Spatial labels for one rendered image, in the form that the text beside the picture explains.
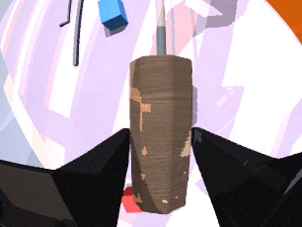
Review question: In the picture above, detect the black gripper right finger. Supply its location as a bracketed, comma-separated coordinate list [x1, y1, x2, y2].
[191, 126, 302, 227]

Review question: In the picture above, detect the blue cube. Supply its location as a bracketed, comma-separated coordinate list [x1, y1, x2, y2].
[97, 0, 128, 31]

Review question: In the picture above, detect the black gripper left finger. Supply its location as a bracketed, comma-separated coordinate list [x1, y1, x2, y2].
[0, 128, 130, 227]

